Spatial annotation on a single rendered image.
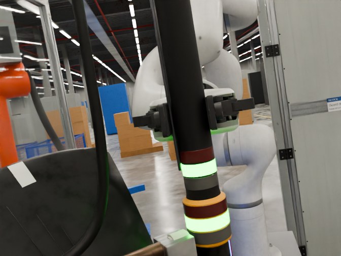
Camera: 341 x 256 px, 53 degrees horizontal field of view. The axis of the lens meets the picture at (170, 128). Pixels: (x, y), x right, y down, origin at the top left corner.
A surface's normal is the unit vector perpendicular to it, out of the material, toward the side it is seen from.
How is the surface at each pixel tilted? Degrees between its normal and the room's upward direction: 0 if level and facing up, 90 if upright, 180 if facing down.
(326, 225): 90
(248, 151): 96
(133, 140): 90
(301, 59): 90
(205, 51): 130
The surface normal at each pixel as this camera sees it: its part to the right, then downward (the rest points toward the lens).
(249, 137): -0.29, -0.31
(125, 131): 0.07, 0.08
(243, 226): -0.29, 0.14
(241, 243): -0.49, 0.15
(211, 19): 0.39, -0.50
